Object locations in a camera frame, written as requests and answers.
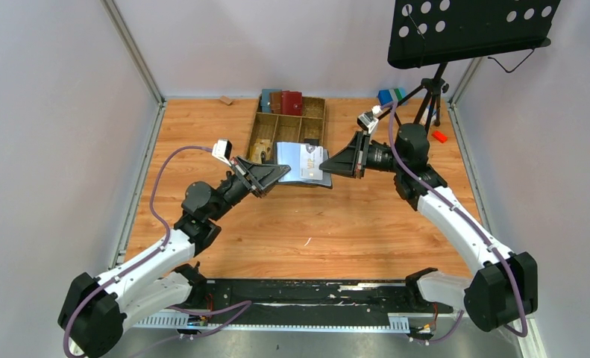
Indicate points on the black music stand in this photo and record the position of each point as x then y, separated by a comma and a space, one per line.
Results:
436, 33

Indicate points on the gold cards stack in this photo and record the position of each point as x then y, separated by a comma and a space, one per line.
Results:
261, 150

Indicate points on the woven wicker tray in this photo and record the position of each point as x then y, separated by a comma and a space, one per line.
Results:
287, 128

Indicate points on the red block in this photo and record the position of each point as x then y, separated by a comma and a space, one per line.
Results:
440, 137

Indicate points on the silver VIP credit card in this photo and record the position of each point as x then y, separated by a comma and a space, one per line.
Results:
311, 156

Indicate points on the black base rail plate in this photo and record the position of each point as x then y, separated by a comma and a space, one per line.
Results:
385, 296

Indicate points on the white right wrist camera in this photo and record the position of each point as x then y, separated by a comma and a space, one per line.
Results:
369, 120

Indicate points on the white slotted cable duct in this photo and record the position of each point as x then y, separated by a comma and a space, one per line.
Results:
352, 319

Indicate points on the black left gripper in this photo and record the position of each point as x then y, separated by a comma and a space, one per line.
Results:
247, 177

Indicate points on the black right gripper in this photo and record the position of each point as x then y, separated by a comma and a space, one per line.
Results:
362, 155

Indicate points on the blue block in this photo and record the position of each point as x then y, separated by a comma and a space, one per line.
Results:
386, 96

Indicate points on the black card holder with sleeves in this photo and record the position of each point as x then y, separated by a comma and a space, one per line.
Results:
287, 153

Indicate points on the brown card wallet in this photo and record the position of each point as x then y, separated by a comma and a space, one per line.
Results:
275, 102

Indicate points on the green block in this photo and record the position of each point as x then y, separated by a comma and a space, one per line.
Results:
399, 94

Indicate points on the blue card wallet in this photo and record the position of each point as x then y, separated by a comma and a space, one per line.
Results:
264, 100

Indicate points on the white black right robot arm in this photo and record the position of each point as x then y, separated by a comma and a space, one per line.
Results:
504, 286

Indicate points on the red card wallet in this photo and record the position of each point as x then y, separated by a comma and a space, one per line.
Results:
291, 103

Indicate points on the small wooden block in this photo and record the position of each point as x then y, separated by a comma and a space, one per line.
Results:
226, 100

